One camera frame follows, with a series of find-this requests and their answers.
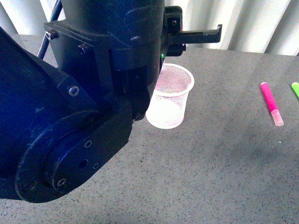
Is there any pink marker pen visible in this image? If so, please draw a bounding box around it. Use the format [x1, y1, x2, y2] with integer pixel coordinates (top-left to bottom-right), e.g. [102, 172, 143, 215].
[260, 82, 284, 126]

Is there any grey pleated curtain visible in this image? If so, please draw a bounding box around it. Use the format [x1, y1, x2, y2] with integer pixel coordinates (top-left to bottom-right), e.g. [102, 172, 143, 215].
[0, 0, 299, 56]

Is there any blue cable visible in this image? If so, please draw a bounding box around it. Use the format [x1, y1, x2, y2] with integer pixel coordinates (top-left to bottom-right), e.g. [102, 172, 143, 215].
[36, 0, 64, 59]

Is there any pink mesh pen cup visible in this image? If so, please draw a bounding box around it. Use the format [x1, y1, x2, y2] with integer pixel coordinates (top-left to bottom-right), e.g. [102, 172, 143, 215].
[146, 63, 194, 129]

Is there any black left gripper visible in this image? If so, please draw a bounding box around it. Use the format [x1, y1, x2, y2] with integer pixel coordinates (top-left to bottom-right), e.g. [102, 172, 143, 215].
[164, 6, 222, 56]

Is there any green marker pen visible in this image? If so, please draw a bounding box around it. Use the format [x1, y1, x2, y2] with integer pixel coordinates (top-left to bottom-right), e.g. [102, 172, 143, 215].
[291, 82, 299, 98]

